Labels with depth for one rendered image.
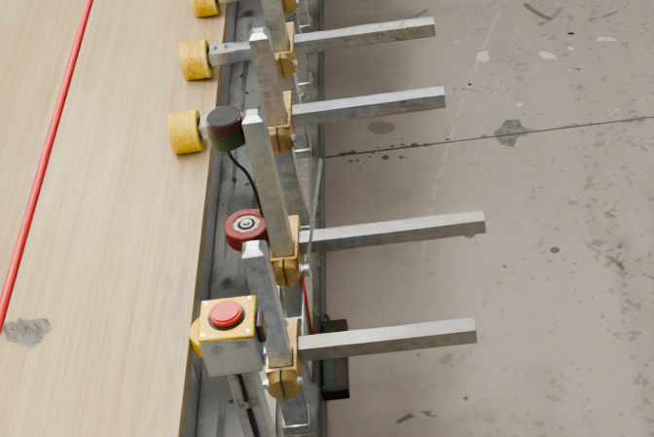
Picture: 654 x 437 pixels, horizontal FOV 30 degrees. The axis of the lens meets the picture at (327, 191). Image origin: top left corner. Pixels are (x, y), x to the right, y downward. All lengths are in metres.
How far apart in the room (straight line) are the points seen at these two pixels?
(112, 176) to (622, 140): 1.82
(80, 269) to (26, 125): 0.50
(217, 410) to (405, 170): 1.58
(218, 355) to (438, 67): 2.65
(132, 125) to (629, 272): 1.43
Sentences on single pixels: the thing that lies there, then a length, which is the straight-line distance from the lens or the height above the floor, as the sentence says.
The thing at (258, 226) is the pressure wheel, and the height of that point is 0.91.
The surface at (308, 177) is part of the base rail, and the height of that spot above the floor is 0.70.
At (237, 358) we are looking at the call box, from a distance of 1.53.
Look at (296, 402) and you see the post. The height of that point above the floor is 0.77.
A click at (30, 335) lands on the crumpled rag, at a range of 2.06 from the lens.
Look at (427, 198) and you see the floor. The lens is 3.55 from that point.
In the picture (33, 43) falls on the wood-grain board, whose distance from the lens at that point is 2.85.
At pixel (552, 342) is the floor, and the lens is 3.11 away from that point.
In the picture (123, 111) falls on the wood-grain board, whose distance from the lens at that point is 2.53.
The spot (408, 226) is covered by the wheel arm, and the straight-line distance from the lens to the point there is 2.15.
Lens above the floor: 2.27
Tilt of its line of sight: 39 degrees down
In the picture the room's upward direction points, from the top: 11 degrees counter-clockwise
